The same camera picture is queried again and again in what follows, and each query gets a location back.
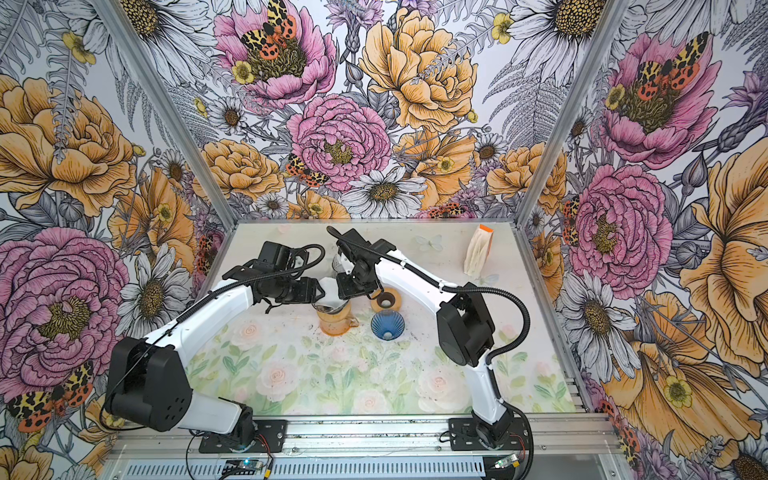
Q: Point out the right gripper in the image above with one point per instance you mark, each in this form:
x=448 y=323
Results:
x=346 y=291

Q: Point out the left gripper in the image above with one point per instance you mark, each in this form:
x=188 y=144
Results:
x=307 y=292

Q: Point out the single white coffee filter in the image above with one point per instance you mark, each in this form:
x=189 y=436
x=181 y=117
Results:
x=328 y=284

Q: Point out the blue glass dripper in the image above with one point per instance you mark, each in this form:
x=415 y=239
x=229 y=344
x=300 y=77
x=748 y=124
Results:
x=387 y=325

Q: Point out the orange glass pitcher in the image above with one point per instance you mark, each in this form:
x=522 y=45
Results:
x=337 y=323

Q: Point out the white coffee filter stack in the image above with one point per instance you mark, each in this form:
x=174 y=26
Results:
x=478 y=251

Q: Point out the clear grey glass pitcher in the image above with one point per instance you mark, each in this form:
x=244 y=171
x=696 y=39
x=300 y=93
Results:
x=341 y=264

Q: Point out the grey glass dripper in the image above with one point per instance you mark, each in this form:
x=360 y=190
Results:
x=330 y=303

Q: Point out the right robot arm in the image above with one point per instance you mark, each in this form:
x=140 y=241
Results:
x=464 y=324

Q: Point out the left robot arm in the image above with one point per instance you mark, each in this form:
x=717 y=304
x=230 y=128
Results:
x=147 y=381

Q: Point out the green circuit board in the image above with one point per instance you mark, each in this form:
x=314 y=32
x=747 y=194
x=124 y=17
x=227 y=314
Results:
x=247 y=467

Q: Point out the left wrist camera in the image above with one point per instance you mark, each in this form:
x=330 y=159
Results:
x=274 y=257

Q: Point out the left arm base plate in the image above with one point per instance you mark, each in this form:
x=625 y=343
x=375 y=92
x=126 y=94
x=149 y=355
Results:
x=264 y=435

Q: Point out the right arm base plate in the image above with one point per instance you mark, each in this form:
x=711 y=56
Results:
x=466 y=434

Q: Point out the white vented cable duct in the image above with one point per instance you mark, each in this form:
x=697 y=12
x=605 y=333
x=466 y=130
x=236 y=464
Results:
x=315 y=468

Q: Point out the aluminium mounting rail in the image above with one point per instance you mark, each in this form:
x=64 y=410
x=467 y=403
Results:
x=311 y=437

